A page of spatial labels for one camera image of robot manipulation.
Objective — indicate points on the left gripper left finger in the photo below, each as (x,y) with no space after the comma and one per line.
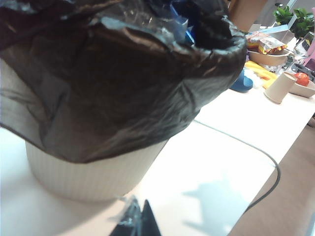
(128,216)

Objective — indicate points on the black garbage bag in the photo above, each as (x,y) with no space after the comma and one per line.
(110,86)

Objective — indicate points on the brown paper bowl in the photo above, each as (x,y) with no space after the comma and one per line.
(268,60)

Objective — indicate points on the blue rubber slipper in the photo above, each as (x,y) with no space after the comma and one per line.
(242,84)

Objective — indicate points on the white blue cardboard box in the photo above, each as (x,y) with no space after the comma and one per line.
(278,30)

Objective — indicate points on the beige shallow bowl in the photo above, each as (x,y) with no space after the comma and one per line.
(305,91)

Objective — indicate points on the clear drinking glass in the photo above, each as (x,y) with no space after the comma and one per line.
(304,49)

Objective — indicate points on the blue snack packet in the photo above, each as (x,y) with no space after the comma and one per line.
(188,34)

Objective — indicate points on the orange yellow snack packet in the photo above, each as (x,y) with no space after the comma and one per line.
(268,44)

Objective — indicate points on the yellow cloth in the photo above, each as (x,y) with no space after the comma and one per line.
(261,71)

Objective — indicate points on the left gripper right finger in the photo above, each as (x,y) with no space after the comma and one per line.
(150,223)

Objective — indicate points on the white ribbed plastic trash can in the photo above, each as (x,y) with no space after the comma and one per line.
(86,179)

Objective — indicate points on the beige paper cup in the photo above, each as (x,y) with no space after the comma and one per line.
(279,88)

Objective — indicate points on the green potted plant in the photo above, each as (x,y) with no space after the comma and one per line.
(305,23)
(283,14)

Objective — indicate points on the red tomato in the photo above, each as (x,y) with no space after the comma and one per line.
(302,79)

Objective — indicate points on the brown desk partition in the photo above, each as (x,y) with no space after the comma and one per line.
(246,14)

